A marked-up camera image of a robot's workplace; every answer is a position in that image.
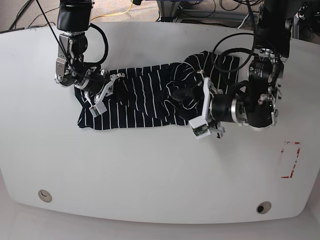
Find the red tape rectangle marking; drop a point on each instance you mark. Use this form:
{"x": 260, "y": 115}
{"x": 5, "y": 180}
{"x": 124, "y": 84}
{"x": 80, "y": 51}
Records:
{"x": 288, "y": 159}

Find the right table cable grommet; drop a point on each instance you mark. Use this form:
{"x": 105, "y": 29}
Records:
{"x": 263, "y": 207}

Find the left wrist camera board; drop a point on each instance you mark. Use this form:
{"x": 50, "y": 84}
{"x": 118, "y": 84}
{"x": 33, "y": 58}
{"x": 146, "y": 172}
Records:
{"x": 200, "y": 127}

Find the grey aluminium frame stand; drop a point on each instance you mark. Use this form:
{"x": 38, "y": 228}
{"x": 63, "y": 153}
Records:
{"x": 170, "y": 10}

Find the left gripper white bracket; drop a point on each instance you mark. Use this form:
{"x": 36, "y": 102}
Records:
{"x": 214, "y": 106}

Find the navy white striped t-shirt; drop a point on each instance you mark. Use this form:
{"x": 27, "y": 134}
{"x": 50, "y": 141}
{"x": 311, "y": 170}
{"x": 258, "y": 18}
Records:
{"x": 142, "y": 99}

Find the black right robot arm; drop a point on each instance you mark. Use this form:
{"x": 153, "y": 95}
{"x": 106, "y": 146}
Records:
{"x": 74, "y": 19}

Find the table cable grommet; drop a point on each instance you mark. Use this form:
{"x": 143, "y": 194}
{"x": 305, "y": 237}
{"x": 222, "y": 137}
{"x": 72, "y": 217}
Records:
{"x": 45, "y": 196}
{"x": 263, "y": 207}

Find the left table cable grommet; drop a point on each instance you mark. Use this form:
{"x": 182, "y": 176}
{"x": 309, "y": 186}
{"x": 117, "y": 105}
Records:
{"x": 45, "y": 196}

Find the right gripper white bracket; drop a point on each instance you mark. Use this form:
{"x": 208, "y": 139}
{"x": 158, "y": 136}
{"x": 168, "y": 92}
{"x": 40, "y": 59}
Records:
{"x": 96, "y": 90}

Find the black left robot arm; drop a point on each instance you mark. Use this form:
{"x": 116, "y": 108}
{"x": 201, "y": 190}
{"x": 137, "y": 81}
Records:
{"x": 252, "y": 101}

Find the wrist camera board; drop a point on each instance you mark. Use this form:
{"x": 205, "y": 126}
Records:
{"x": 200, "y": 127}
{"x": 98, "y": 110}

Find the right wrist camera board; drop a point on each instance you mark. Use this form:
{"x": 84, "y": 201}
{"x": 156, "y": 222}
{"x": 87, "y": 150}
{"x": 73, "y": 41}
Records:
{"x": 98, "y": 110}

